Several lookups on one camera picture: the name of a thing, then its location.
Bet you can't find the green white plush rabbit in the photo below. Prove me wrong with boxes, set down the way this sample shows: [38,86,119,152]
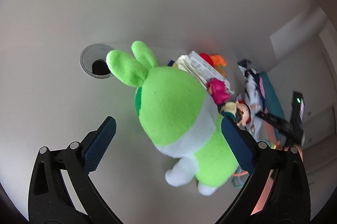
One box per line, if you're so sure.
[106,41,238,196]

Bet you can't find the teal pillow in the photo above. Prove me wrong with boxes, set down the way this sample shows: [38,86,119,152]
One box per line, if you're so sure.
[260,73,285,119]

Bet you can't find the dark blue patterned clothes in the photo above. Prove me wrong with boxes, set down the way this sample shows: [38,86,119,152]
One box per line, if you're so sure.
[237,59,266,140]

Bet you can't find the orange plush toy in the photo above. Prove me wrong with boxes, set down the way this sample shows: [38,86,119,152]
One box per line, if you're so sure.
[210,54,227,78]

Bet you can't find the red ball toy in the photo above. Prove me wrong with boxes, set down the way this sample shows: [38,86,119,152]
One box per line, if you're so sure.
[199,53,214,67]

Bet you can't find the grey desk cable grommet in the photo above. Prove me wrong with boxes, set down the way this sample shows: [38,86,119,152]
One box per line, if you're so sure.
[79,43,113,79]

